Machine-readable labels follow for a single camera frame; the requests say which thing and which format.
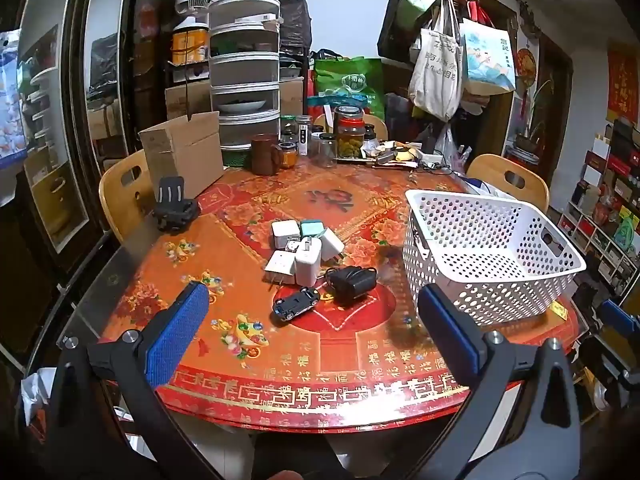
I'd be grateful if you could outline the pickle jar with red lid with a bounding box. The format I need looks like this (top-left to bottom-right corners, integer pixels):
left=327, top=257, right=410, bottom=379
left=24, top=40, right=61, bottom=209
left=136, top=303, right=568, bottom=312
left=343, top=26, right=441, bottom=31
left=336, top=106, right=367, bottom=159

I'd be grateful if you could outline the black plastic bag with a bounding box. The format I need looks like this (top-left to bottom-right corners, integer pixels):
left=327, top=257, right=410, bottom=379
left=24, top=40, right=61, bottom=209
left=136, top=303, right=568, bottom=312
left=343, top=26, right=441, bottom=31
left=272, top=0, right=313, bottom=53

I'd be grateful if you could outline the white square charger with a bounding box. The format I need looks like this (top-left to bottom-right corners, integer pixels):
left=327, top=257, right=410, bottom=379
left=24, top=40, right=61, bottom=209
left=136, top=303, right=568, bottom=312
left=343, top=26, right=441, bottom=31
left=264, top=251, right=298, bottom=288
left=271, top=220, right=300, bottom=251
left=320, top=228, right=346, bottom=262

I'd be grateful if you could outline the green plastic basket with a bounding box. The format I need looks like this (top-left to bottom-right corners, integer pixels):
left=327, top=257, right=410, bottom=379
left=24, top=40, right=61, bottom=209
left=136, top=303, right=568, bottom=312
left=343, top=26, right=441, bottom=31
left=221, top=145, right=253, bottom=167

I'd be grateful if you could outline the yellow container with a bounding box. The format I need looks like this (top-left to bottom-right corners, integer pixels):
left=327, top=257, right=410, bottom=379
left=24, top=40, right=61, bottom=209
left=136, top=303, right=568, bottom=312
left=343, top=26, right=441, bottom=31
left=172, top=25, right=210, bottom=63

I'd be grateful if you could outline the tall white charger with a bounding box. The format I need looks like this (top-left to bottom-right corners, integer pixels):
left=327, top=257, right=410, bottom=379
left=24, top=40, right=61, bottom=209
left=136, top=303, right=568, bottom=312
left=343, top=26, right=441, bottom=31
left=295, top=237, right=322, bottom=287

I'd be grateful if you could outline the empty glass jar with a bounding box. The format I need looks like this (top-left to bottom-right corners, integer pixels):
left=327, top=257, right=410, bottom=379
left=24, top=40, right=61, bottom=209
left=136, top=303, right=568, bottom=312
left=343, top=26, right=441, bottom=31
left=312, top=132, right=338, bottom=168

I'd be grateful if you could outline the white illustrated paper bag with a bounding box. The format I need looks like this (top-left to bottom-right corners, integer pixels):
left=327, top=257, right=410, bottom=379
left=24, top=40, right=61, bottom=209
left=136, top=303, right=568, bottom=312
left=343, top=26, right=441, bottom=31
left=460, top=17, right=517, bottom=96

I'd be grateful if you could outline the metal tray with clutter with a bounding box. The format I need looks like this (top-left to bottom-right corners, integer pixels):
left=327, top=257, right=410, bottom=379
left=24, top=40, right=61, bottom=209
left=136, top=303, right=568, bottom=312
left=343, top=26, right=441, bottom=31
left=365, top=140, right=421, bottom=167

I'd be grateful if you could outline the black power adapter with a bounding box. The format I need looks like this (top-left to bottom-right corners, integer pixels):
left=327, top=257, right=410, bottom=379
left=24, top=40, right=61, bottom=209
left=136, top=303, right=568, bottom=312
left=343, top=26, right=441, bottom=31
left=325, top=266, right=378, bottom=307

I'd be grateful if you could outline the black phone holder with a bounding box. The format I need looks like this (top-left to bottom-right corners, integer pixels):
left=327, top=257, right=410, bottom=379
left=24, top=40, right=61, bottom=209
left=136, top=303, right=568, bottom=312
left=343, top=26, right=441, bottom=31
left=151, top=176, right=199, bottom=231

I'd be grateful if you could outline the cardboard box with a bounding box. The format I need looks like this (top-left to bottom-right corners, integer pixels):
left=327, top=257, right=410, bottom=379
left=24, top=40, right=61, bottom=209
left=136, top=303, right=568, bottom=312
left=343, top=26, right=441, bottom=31
left=139, top=111, right=225, bottom=200

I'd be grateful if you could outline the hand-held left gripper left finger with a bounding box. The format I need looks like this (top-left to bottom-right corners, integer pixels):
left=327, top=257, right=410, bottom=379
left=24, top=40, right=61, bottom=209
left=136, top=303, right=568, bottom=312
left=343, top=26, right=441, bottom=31
left=47, top=281, right=226, bottom=480

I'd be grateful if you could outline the white plate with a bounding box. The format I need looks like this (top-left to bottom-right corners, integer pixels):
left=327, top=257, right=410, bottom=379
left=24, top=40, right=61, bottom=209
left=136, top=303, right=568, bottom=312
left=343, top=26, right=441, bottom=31
left=218, top=101, right=266, bottom=114

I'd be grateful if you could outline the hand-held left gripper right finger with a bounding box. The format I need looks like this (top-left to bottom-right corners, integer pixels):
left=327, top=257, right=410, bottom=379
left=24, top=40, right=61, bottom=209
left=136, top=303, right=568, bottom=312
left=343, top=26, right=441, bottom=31
left=400, top=284, right=581, bottom=480

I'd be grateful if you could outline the red wall scroll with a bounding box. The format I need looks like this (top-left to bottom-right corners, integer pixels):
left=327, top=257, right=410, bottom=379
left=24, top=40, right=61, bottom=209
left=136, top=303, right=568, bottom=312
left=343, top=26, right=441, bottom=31
left=606, top=42, right=640, bottom=123

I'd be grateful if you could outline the brown mug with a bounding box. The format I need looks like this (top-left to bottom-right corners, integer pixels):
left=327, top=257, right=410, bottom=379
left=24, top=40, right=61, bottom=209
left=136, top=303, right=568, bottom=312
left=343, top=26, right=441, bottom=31
left=251, top=134, right=283, bottom=176

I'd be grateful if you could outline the white tiered food rack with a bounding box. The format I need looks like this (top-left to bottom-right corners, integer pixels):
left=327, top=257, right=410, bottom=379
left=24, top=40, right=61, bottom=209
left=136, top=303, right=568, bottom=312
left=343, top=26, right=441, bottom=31
left=208, top=0, right=282, bottom=151

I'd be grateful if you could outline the green shopping bag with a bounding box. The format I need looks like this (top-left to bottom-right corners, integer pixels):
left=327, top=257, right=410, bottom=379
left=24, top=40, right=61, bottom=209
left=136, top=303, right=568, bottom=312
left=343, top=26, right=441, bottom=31
left=314, top=57, right=386, bottom=121

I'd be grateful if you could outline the white labelled bottle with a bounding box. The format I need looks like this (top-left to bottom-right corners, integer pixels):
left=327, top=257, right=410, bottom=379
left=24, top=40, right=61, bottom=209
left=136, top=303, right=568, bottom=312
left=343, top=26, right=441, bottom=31
left=296, top=116, right=313, bottom=157

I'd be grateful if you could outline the dark hanging bag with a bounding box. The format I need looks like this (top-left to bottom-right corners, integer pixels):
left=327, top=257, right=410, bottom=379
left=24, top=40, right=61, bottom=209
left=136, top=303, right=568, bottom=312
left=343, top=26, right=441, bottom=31
left=377, top=0, right=421, bottom=63

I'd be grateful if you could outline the shelf of boxes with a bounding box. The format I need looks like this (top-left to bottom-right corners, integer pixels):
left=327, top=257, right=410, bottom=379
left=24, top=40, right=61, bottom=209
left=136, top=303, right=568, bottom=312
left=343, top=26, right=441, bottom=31
left=555, top=120, right=640, bottom=291

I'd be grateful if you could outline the black toy car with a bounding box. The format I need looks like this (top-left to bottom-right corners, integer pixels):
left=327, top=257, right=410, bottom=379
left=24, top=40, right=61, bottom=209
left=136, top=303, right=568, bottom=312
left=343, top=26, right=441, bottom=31
left=272, top=287, right=321, bottom=322

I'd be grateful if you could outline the white perforated plastic basket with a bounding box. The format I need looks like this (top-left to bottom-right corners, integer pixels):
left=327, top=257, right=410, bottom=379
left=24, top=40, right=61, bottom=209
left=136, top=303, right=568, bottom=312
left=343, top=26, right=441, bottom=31
left=402, top=189, right=587, bottom=327

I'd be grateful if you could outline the clear plastic bag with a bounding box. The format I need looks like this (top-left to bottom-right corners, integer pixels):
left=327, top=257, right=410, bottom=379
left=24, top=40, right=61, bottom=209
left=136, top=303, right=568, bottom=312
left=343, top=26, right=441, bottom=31
left=434, top=125, right=467, bottom=171

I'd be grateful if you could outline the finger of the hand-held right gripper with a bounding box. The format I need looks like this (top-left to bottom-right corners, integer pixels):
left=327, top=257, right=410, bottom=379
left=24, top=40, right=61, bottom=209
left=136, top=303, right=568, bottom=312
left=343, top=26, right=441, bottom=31
left=600, top=299, right=640, bottom=333

